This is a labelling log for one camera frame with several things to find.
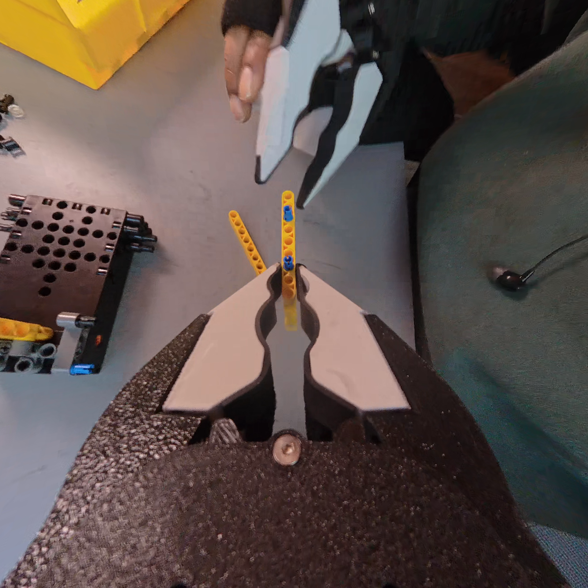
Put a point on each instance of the black lego base block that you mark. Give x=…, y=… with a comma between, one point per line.
x=92, y=294

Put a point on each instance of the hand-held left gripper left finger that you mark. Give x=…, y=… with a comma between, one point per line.
x=220, y=363

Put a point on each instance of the pile of small lego parts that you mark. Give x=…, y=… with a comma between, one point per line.
x=9, y=144

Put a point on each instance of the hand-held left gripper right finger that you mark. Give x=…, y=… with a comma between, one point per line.
x=353, y=363

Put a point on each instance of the person's right hand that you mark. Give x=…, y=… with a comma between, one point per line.
x=246, y=69

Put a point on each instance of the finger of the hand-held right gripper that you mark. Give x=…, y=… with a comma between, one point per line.
x=358, y=110
x=275, y=115

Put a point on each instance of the person's black pants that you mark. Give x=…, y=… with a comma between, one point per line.
x=413, y=115

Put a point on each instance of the grey fabric chair seat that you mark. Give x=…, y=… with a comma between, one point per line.
x=565, y=560

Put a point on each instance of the long yellow lego beam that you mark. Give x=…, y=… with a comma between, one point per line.
x=246, y=241

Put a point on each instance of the yellow lego beam with pins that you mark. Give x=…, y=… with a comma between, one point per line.
x=288, y=239

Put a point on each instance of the yellow storage bin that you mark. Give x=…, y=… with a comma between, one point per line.
x=82, y=36

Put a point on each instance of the black earphone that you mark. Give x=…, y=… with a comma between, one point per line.
x=510, y=279

